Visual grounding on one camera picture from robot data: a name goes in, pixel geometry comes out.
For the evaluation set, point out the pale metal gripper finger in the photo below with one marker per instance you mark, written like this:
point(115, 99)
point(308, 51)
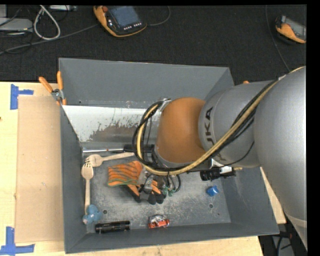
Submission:
point(145, 193)
point(149, 180)

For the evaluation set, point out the orange and black work glove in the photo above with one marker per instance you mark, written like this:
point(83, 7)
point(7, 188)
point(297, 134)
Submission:
point(122, 173)

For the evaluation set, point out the red and silver toy car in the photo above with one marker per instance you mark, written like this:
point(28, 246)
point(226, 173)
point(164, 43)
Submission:
point(158, 222)

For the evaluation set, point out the small blue lump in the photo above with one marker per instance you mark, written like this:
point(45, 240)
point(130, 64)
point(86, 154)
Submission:
point(212, 191)

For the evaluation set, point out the blue toy animal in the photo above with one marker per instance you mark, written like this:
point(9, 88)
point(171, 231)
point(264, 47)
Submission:
point(92, 214)

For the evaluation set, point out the wooden spoon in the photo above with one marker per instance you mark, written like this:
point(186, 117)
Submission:
point(94, 160)

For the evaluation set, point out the wooden fork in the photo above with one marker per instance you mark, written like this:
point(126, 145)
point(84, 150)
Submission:
point(87, 172)

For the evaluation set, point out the grey metal bin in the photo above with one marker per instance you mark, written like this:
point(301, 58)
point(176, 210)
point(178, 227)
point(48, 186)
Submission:
point(120, 82)

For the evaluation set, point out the brown cardboard board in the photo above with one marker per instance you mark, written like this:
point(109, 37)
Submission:
point(37, 162)

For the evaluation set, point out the black cylinder on white bracket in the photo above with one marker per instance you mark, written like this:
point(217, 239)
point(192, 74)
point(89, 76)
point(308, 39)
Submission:
point(212, 174)

